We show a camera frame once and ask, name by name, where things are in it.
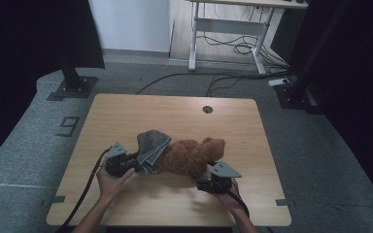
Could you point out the person's left hand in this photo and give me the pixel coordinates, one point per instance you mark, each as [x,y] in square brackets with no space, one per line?
[111,186]

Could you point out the black metal stand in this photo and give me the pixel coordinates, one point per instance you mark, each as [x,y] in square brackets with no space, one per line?
[74,81]
[299,87]

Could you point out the white power strip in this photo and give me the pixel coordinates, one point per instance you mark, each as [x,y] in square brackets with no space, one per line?
[279,82]

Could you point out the grey knit doll sweater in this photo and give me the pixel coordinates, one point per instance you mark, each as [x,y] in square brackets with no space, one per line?
[152,149]

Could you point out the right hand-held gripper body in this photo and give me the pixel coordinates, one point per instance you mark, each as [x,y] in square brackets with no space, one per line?
[220,178]

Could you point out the black computer tower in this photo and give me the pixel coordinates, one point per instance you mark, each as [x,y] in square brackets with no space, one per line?
[285,35]

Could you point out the person's right hand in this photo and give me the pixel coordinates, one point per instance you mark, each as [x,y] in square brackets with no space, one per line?
[231,199]

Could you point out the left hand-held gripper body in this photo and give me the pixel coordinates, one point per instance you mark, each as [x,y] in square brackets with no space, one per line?
[118,161]

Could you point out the black curtain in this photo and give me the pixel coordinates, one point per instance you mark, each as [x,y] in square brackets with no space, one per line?
[29,48]
[362,81]

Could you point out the white desk frame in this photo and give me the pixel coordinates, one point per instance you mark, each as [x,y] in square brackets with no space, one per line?
[233,26]

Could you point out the brown teddy bear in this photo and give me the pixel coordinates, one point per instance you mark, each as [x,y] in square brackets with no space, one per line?
[191,155]

